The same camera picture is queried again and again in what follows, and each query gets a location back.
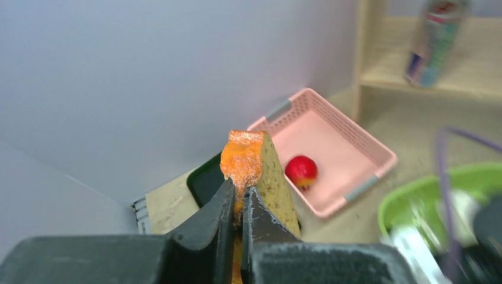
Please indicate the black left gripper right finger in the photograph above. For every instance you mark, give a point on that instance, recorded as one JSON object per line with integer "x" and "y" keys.
{"x": 273, "y": 254}

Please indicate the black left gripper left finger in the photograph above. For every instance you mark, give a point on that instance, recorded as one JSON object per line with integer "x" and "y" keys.
{"x": 200, "y": 250}

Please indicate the red tomato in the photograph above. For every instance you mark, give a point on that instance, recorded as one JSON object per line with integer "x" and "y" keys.
{"x": 302, "y": 171}

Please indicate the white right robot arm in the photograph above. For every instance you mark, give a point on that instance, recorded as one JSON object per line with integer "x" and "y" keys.
{"x": 481, "y": 262}

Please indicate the black rectangular tray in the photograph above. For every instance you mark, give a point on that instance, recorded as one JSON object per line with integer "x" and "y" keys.
{"x": 205, "y": 181}

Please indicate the pink perforated plastic basket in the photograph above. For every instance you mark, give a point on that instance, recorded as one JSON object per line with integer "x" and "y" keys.
{"x": 349, "y": 159}

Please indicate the green plastic tray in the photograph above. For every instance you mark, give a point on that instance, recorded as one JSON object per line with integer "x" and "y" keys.
{"x": 415, "y": 204}

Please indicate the wooden shelf unit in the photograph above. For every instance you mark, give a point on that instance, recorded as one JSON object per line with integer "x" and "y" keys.
{"x": 382, "y": 51}

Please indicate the silver drink can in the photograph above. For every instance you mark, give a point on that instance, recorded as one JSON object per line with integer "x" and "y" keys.
{"x": 434, "y": 36}

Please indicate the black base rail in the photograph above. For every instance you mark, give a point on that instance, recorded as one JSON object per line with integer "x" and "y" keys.
{"x": 142, "y": 216}

